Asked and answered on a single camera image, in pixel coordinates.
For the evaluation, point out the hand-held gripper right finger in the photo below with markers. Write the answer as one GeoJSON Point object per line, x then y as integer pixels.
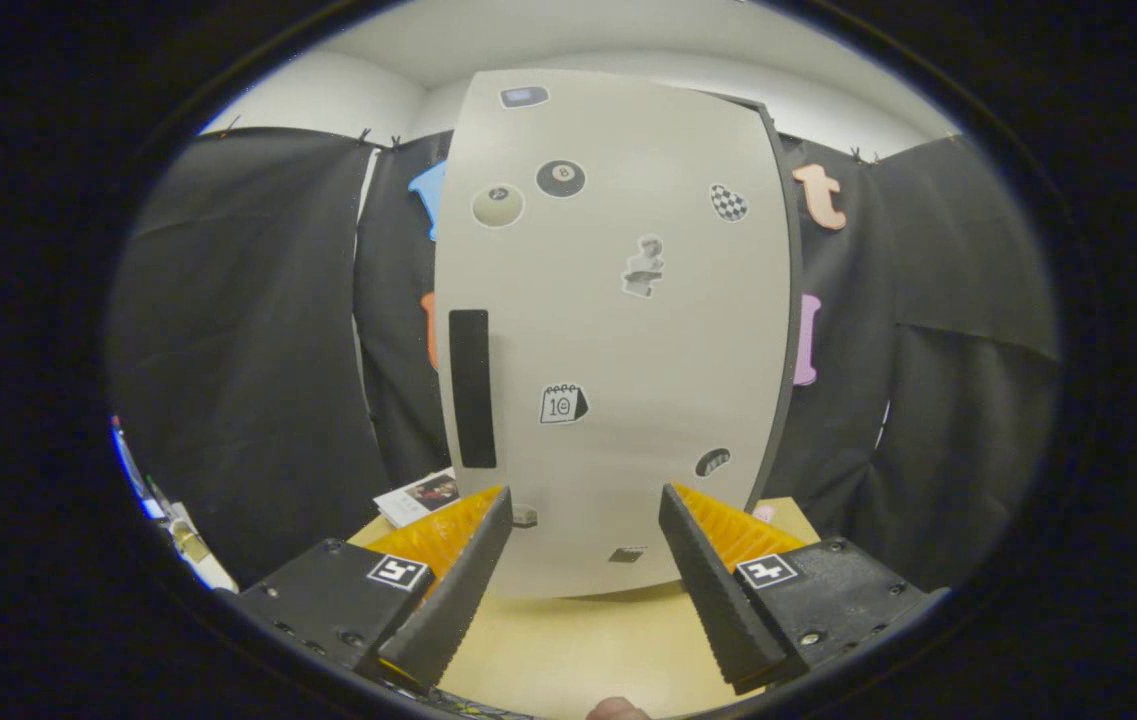
{"type": "Point", "coordinates": [718, 590]}

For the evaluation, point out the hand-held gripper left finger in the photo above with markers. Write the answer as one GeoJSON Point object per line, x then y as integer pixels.
{"type": "Point", "coordinates": [458, 590]}

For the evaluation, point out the printed paper booklet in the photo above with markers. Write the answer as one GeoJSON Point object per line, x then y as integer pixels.
{"type": "Point", "coordinates": [413, 495]}

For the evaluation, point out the blue white object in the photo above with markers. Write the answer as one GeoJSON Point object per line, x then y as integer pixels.
{"type": "Point", "coordinates": [153, 505]}

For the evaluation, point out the black backdrop cloth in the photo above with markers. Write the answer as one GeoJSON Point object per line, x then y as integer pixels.
{"type": "Point", "coordinates": [248, 350]}

